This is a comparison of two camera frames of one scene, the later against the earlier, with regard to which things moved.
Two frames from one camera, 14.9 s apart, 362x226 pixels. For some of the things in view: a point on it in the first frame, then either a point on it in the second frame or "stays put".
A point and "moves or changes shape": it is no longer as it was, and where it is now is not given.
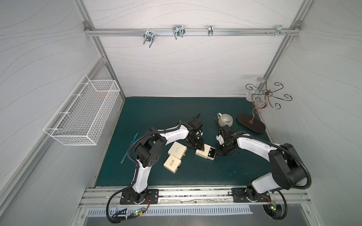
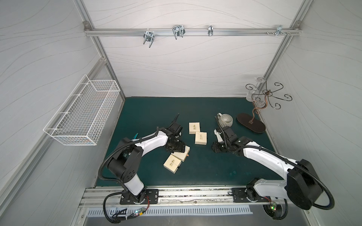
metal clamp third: x=210 y=30 stays put
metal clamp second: x=178 y=31 stays put
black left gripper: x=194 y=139 -> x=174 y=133
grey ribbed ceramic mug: x=225 y=119 stays put
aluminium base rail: x=195 y=197 stays put
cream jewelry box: x=203 y=154 moves or changes shape
